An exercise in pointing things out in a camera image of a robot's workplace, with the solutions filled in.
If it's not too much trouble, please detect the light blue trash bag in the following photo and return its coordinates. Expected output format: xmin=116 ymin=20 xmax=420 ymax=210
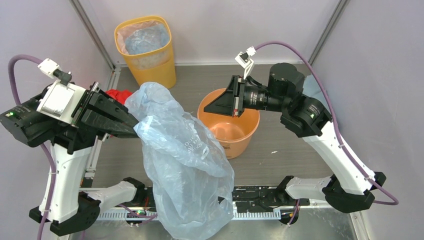
xmin=125 ymin=82 xmax=235 ymax=240

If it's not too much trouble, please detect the orange round trash bin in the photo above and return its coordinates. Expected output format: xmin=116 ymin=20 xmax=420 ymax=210
xmin=197 ymin=88 xmax=260 ymax=160

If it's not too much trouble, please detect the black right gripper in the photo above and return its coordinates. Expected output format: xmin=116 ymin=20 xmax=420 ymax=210
xmin=204 ymin=74 xmax=289 ymax=117

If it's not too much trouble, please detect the yellow mesh trash bin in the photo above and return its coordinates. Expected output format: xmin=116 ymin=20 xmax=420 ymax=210
xmin=114 ymin=15 xmax=177 ymax=89

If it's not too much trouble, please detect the folded blue bag in corner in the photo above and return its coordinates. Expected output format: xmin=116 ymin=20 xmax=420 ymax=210
xmin=303 ymin=74 xmax=326 ymax=104

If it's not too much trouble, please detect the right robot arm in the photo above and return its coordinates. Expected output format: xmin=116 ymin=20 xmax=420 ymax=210
xmin=204 ymin=63 xmax=386 ymax=213

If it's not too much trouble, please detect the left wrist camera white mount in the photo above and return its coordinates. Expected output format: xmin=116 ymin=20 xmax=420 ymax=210
xmin=36 ymin=58 xmax=86 ymax=125

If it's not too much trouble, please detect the left aluminium frame post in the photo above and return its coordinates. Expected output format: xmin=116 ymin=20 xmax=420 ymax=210
xmin=69 ymin=0 xmax=116 ymax=70

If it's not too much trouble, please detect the blue bag inside yellow bin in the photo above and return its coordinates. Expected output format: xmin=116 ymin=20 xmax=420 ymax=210
xmin=124 ymin=23 xmax=171 ymax=55

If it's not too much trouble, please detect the aluminium frame post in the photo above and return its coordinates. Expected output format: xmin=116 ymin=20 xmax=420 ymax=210
xmin=308 ymin=0 xmax=350 ymax=66
xmin=69 ymin=0 xmax=116 ymax=70

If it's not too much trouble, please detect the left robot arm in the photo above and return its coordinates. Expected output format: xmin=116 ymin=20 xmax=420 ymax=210
xmin=0 ymin=80 xmax=146 ymax=237

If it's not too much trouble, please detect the slotted white cable duct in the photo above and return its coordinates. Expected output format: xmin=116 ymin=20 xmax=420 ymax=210
xmin=97 ymin=207 xmax=281 ymax=221

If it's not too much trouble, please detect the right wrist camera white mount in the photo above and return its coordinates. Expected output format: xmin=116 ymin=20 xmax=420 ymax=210
xmin=234 ymin=46 xmax=256 ymax=80

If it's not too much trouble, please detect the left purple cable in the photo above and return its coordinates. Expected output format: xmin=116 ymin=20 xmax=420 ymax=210
xmin=7 ymin=54 xmax=160 ymax=240

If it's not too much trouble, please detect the red crumpled trash bag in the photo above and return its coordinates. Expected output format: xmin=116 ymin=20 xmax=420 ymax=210
xmin=105 ymin=89 xmax=133 ymax=106

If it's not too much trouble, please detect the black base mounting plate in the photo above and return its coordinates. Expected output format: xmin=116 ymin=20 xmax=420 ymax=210
xmin=142 ymin=185 xmax=311 ymax=214

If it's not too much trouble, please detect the right aluminium frame post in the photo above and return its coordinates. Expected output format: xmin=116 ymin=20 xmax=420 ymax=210
xmin=308 ymin=0 xmax=350 ymax=66

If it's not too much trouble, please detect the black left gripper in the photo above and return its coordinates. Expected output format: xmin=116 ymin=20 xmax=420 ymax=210
xmin=63 ymin=78 xmax=158 ymax=139

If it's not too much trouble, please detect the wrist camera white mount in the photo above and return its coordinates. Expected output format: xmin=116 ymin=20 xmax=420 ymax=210
xmin=36 ymin=58 xmax=86 ymax=125
xmin=234 ymin=46 xmax=256 ymax=80

